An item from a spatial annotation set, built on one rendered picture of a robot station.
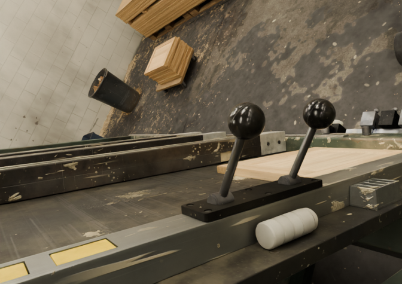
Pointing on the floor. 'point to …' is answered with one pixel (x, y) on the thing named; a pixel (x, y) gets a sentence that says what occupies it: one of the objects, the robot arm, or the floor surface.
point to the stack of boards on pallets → (168, 4)
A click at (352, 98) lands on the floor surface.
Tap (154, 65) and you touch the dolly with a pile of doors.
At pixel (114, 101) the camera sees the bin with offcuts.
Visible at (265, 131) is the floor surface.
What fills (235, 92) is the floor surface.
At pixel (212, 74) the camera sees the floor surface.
